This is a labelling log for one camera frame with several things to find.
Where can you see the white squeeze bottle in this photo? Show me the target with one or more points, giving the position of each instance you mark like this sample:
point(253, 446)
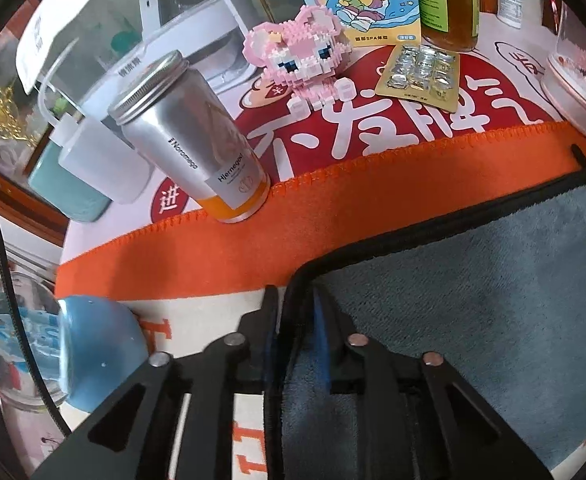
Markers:
point(93, 153)

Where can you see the wooden glass sliding door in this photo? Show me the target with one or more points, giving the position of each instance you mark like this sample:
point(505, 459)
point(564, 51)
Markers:
point(23, 136)

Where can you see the silver orange aluminium can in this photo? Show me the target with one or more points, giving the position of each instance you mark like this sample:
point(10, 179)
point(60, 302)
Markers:
point(172, 117)

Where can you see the glass bottle amber liquid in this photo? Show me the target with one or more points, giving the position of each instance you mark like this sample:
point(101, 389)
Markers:
point(450, 24)

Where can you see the blue castle snow globe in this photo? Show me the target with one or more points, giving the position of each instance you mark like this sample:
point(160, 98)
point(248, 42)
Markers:
point(84, 346)

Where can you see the pink brick bear figure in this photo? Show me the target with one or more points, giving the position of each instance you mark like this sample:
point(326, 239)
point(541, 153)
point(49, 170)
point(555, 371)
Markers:
point(306, 54)

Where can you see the purple and grey towel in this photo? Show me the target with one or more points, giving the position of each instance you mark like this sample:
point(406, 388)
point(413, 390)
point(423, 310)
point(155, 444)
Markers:
point(499, 289)

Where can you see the small white pill bottle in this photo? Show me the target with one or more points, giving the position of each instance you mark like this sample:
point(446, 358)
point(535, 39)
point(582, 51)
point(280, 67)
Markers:
point(510, 12)

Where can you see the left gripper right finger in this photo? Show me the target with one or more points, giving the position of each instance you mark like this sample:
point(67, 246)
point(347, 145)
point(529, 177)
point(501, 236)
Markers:
point(417, 418)

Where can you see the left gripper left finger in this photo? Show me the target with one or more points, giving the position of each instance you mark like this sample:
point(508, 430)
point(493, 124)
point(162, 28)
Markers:
point(172, 418)

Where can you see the white countertop appliance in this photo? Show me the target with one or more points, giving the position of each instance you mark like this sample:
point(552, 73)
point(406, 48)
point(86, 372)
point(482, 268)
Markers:
point(118, 38)

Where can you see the red white printed mat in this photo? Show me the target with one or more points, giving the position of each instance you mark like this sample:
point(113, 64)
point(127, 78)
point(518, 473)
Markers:
point(489, 98)

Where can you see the orange cream H-pattern blanket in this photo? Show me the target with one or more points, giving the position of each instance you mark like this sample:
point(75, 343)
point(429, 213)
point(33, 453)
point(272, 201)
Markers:
point(126, 256)

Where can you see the gold pill blister pack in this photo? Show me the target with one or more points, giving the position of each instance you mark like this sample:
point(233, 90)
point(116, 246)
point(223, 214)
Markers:
point(422, 74)

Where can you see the teal cylindrical humidifier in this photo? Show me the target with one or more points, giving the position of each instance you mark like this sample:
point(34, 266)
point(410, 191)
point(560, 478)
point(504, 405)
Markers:
point(73, 197)

